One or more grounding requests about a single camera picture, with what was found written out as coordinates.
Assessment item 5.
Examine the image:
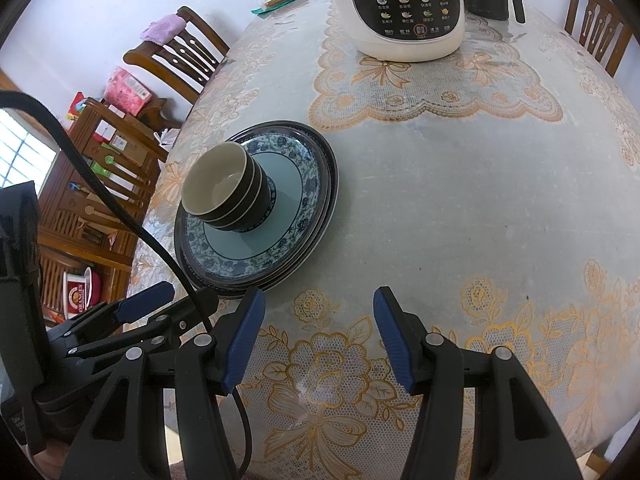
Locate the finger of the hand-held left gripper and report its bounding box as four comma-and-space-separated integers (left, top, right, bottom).
45, 281, 176, 346
65, 287, 221, 361

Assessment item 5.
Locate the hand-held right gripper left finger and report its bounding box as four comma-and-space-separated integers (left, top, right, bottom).
60, 287, 267, 480

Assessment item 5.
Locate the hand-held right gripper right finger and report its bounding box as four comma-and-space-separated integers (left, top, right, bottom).
372, 286, 583, 480

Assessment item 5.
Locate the medium blue floral plate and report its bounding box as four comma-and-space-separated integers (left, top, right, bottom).
174, 127, 323, 277

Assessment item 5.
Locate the dark bowl cream inside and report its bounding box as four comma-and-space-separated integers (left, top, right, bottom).
181, 141, 253, 221
220, 160, 277, 235
200, 152, 263, 228

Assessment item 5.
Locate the small blue floral plate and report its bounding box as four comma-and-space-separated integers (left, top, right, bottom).
177, 124, 333, 286

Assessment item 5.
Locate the large blue floral plate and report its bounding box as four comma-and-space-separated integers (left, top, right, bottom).
180, 120, 340, 293

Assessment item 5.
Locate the red printed box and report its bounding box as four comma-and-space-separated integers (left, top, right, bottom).
62, 267, 103, 318

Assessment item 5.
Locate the wooden chair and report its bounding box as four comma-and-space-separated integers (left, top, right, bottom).
564, 0, 635, 78
70, 97, 171, 261
122, 6, 231, 106
37, 160, 146, 321

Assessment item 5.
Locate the floral lace tablecloth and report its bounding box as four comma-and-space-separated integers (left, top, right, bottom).
127, 0, 640, 480

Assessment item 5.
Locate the window with grille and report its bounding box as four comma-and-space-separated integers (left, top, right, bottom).
0, 110, 57, 187

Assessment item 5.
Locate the cardboard box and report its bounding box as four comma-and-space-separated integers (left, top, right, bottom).
95, 120, 151, 161

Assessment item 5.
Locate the pink tissue pack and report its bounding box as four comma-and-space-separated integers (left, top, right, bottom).
103, 66, 152, 115

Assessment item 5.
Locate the purple towel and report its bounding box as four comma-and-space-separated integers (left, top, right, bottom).
140, 14, 187, 45

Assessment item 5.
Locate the green mat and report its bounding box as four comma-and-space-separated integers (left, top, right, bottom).
250, 0, 316, 16

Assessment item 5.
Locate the white soy milk maker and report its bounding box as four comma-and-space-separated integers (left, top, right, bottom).
319, 0, 468, 63

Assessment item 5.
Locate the black cable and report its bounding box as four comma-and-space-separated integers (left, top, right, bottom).
0, 90, 253, 480

